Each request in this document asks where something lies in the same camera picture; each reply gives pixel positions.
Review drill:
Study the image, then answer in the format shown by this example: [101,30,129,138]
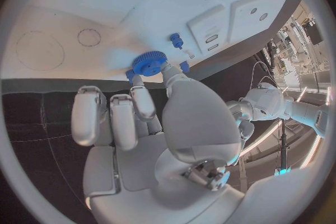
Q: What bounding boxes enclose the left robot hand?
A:
[225,100,256,145]

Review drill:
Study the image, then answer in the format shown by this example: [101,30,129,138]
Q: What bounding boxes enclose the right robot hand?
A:
[70,63,246,224]

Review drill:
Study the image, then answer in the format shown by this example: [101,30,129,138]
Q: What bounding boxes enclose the blue gear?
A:
[132,50,168,77]

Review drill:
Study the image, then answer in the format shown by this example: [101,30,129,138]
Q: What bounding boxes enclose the blue plug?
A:
[178,60,190,74]

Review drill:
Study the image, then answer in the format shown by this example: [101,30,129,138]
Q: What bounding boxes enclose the black stand pole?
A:
[278,118,291,175]

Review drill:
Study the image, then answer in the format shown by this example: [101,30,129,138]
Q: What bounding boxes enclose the blue peg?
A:
[169,32,184,50]

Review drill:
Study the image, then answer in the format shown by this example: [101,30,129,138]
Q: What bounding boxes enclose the workshop rack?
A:
[276,15,332,77]

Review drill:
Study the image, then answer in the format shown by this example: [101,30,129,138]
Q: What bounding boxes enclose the white cable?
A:
[250,61,286,94]

